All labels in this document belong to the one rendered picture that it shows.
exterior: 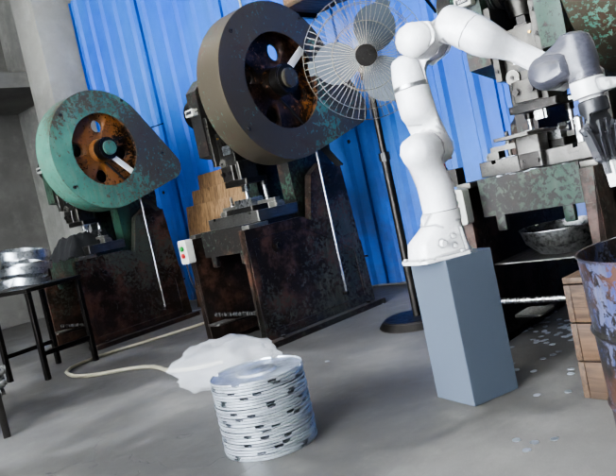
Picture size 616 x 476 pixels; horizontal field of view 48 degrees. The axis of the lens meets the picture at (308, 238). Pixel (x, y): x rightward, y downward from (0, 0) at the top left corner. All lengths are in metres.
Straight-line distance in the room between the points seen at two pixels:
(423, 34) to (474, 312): 0.83
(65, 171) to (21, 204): 3.79
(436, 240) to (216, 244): 1.95
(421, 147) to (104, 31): 5.17
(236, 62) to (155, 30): 2.92
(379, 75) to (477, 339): 1.58
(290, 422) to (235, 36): 2.04
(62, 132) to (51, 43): 2.53
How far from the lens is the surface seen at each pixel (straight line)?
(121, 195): 4.94
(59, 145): 4.78
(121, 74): 6.78
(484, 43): 2.06
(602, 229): 2.47
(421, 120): 2.17
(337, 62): 3.32
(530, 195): 2.61
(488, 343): 2.19
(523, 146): 2.67
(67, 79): 7.20
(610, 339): 1.48
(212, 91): 3.41
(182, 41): 5.99
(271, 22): 3.69
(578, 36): 1.98
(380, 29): 3.27
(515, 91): 2.73
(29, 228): 8.52
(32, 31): 7.32
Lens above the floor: 0.72
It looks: 3 degrees down
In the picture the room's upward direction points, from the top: 12 degrees counter-clockwise
